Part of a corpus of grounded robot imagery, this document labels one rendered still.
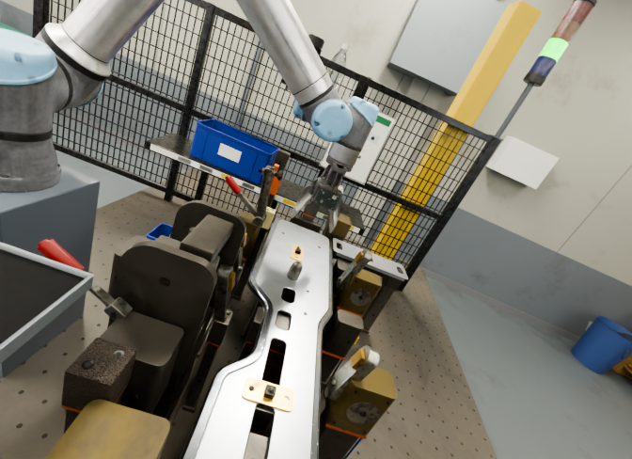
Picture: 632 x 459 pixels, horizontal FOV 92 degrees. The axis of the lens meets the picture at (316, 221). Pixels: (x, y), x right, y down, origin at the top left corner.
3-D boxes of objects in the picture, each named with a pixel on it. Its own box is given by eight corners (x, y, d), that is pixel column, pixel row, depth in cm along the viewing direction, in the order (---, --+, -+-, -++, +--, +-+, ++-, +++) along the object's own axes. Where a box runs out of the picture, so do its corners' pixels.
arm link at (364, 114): (345, 91, 74) (376, 105, 77) (328, 134, 78) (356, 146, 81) (354, 96, 67) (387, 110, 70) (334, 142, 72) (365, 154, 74)
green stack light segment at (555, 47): (560, 62, 115) (573, 44, 112) (545, 54, 114) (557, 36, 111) (548, 63, 121) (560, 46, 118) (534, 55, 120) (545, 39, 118)
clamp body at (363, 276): (339, 371, 99) (391, 291, 86) (306, 360, 98) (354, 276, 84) (339, 356, 105) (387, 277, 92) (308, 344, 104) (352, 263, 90)
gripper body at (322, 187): (308, 203, 78) (325, 160, 73) (309, 192, 86) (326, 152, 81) (335, 213, 79) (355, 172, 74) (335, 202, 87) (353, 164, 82)
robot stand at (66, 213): (-91, 340, 62) (-125, 159, 46) (11, 285, 80) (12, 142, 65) (3, 378, 63) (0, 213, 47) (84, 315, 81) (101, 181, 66)
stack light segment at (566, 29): (573, 44, 112) (585, 26, 110) (557, 36, 111) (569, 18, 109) (560, 46, 118) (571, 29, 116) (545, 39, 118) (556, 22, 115)
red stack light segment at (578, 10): (585, 26, 110) (597, 7, 107) (569, 17, 109) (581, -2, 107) (571, 29, 116) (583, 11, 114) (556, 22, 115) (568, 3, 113)
